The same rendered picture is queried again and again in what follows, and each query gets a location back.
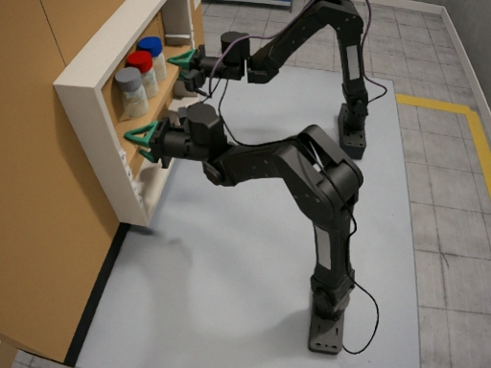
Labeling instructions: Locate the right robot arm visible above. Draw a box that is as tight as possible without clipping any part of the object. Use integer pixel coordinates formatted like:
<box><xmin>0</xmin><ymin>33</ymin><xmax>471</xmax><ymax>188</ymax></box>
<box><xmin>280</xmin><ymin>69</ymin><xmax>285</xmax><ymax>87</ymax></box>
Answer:
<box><xmin>218</xmin><ymin>0</ymin><xmax>368</xmax><ymax>150</ymax></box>

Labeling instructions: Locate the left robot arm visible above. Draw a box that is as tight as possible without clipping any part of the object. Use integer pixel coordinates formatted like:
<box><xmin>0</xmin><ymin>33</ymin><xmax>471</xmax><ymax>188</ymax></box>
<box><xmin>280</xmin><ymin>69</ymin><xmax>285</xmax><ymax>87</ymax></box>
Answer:
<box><xmin>178</xmin><ymin>103</ymin><xmax>363</xmax><ymax>353</ymax></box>

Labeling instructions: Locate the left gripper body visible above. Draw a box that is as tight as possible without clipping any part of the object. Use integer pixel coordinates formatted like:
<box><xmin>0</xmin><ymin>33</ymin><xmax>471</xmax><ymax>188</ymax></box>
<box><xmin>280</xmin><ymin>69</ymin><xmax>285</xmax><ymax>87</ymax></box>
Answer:
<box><xmin>149</xmin><ymin>117</ymin><xmax>191</xmax><ymax>170</ymax></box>

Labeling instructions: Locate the red-capped bottle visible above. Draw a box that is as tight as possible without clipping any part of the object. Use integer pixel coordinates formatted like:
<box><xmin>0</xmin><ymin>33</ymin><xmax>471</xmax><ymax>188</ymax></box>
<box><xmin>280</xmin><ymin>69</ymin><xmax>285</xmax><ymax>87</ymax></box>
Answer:
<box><xmin>128</xmin><ymin>51</ymin><xmax>158</xmax><ymax>100</ymax></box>

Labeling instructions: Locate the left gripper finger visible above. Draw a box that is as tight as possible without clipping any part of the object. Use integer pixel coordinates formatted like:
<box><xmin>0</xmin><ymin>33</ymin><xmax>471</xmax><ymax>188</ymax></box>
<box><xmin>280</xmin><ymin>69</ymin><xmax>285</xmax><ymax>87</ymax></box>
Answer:
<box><xmin>124</xmin><ymin>121</ymin><xmax>158</xmax><ymax>149</ymax></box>
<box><xmin>139</xmin><ymin>149</ymin><xmax>154</xmax><ymax>163</ymax></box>

